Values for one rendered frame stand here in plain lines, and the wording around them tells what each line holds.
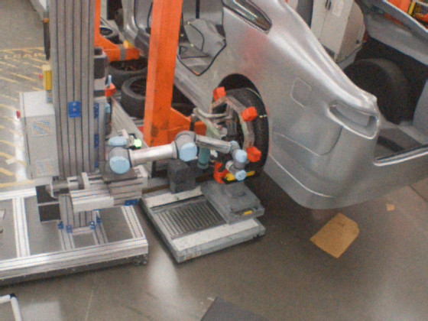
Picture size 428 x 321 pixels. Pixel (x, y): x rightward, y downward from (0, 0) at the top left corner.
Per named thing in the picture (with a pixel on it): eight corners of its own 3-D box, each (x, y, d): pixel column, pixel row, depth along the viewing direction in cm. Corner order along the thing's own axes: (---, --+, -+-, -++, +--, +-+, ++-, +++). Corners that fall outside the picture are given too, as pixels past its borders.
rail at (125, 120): (160, 172, 392) (161, 152, 380) (150, 174, 388) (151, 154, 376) (85, 69, 558) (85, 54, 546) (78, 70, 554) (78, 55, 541)
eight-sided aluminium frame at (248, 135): (245, 179, 331) (259, 118, 300) (238, 181, 328) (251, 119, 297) (210, 143, 367) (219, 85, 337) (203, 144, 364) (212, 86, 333)
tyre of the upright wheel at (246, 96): (227, 113, 383) (255, 179, 364) (204, 117, 372) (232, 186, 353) (261, 70, 328) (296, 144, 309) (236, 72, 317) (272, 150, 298)
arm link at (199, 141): (169, 137, 282) (233, 152, 303) (172, 147, 274) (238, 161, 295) (176, 122, 277) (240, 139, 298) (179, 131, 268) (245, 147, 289)
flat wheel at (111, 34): (127, 44, 629) (128, 30, 615) (103, 57, 576) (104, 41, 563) (90, 36, 642) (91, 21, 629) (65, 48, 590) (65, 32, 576)
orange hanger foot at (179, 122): (218, 136, 390) (225, 102, 371) (166, 146, 365) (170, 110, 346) (209, 127, 401) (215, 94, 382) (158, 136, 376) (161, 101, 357)
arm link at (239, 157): (232, 147, 286) (230, 160, 292) (238, 156, 277) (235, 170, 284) (244, 146, 288) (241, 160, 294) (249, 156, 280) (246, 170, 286)
